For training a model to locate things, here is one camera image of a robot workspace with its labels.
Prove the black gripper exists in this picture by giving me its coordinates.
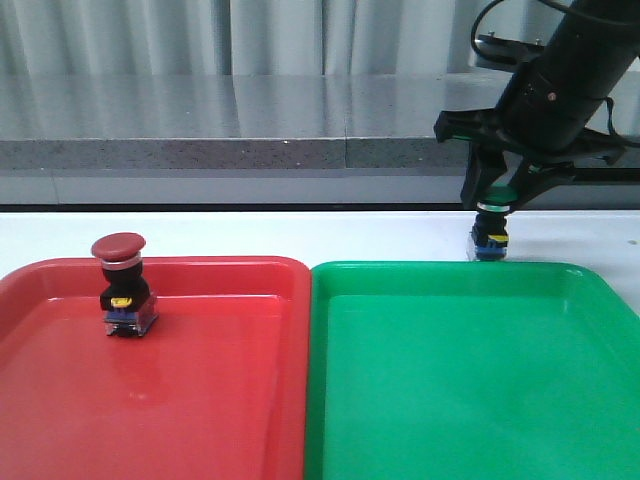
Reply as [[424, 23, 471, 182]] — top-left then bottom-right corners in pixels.
[[434, 59, 624, 214]]

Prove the green mushroom push button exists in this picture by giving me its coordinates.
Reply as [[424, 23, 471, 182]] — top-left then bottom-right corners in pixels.
[[467, 185, 517, 261]]

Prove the red mushroom push button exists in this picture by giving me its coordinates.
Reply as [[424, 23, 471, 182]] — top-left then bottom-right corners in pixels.
[[91, 232, 158, 337]]

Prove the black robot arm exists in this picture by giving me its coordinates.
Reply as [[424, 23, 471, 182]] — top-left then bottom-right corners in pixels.
[[434, 1, 639, 214]]

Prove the green plastic tray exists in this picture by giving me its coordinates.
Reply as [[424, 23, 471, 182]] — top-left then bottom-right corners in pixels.
[[304, 262, 639, 479]]

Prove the red plastic tray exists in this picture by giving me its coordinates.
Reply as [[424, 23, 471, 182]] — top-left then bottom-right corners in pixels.
[[1, 257, 311, 479]]

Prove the grey stone counter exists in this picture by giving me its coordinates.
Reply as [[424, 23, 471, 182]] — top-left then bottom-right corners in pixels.
[[0, 71, 640, 213]]

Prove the grey curtain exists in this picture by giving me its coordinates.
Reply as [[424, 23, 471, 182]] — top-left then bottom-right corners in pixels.
[[1, 1, 561, 76]]

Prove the black cable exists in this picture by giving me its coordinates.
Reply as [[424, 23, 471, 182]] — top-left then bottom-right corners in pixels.
[[469, 0, 640, 149]]

